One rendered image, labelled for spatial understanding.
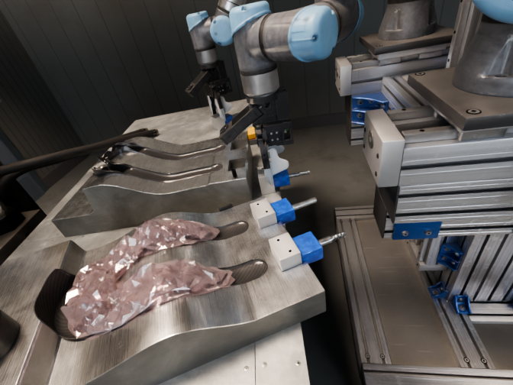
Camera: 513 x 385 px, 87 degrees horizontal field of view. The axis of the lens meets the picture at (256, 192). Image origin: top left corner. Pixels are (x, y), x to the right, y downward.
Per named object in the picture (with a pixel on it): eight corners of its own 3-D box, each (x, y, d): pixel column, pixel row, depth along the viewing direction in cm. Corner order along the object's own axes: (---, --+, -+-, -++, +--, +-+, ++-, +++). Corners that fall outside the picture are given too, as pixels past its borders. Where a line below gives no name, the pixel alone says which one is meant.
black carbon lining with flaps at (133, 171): (227, 149, 78) (219, 118, 73) (223, 179, 65) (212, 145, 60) (116, 169, 81) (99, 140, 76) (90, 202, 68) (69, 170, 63)
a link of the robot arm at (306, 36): (350, -5, 43) (293, 5, 50) (314, 7, 37) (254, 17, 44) (349, 49, 48) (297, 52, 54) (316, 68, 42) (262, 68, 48)
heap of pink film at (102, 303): (217, 221, 55) (205, 191, 50) (240, 292, 41) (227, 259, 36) (85, 268, 51) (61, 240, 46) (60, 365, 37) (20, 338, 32)
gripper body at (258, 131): (294, 147, 60) (288, 92, 53) (256, 153, 61) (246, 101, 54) (289, 133, 66) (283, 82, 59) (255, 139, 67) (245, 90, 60)
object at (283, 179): (308, 175, 72) (307, 158, 69) (312, 186, 68) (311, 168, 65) (260, 184, 73) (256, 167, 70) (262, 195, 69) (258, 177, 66)
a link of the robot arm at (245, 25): (252, 4, 43) (217, 11, 48) (263, 76, 49) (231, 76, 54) (281, -4, 47) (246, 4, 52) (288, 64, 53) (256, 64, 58)
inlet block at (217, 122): (240, 117, 117) (237, 105, 114) (246, 120, 113) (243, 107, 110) (214, 128, 113) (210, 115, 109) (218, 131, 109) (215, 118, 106)
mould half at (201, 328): (269, 214, 63) (260, 175, 56) (326, 311, 42) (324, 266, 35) (43, 296, 55) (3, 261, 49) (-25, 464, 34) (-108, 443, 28)
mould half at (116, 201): (253, 156, 86) (243, 116, 78) (253, 208, 65) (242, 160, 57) (108, 182, 91) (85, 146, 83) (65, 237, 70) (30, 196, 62)
